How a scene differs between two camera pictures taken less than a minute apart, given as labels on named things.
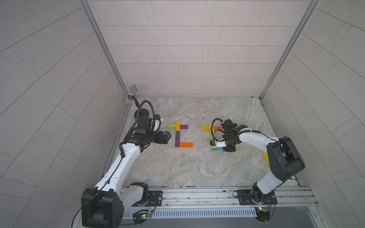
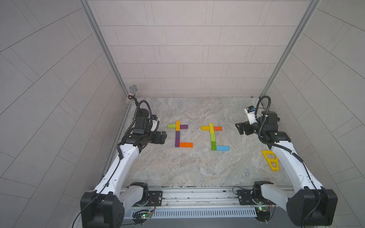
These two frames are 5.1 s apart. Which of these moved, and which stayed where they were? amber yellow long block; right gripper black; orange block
Moved: right gripper black
Stayed: orange block; amber yellow long block
